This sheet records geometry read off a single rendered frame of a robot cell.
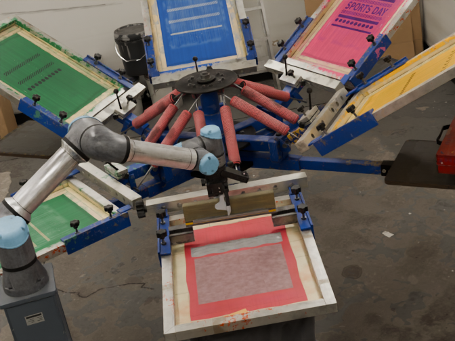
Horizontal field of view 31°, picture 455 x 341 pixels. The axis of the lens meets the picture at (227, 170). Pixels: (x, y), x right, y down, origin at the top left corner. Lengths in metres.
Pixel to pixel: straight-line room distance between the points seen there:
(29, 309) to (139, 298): 2.00
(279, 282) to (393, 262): 1.81
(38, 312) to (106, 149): 0.58
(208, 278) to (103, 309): 1.75
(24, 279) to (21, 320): 0.15
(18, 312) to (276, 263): 0.95
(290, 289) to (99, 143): 0.84
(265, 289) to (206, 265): 0.30
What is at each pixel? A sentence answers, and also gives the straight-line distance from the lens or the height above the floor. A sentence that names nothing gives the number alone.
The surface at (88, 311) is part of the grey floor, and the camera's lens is 4.77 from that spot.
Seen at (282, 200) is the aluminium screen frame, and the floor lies 0.99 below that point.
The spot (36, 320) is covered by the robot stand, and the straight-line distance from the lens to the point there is 2.83.
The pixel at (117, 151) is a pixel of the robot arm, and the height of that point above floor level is 1.56.
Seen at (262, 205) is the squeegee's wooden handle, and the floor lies 1.09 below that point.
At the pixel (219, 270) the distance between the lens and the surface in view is 3.09.
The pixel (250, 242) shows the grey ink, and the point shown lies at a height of 0.96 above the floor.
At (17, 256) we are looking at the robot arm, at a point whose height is 1.34.
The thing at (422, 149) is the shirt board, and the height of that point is 0.95.
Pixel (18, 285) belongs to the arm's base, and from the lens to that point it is 2.77.
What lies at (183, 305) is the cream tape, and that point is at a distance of 2.96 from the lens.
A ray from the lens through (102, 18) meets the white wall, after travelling 7.22.
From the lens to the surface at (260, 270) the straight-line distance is 3.05.
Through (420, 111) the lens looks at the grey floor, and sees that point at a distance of 6.50.
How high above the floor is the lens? 2.66
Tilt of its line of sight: 27 degrees down
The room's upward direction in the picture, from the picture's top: 10 degrees counter-clockwise
